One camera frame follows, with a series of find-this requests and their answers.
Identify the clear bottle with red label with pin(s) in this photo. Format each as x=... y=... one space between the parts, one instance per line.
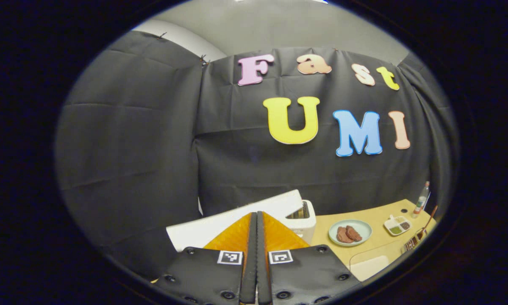
x=420 y=201

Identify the brown meat piece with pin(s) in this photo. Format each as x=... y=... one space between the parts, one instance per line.
x=354 y=233
x=342 y=235

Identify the brown wooden spoon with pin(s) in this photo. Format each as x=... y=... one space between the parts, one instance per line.
x=428 y=220

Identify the white toaster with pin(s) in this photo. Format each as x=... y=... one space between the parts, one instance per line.
x=306 y=224

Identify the white rice cooker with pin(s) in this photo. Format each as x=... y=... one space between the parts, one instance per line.
x=220 y=224

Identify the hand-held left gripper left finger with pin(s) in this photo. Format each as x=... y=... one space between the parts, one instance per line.
x=249 y=262

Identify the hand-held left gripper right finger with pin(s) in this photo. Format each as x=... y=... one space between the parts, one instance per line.
x=263 y=262

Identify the white divided sauce dish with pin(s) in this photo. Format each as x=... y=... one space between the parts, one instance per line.
x=398 y=225

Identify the clear box of rice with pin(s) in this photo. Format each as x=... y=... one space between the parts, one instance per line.
x=368 y=267

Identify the pale green plate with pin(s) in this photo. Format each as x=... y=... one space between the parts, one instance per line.
x=362 y=228

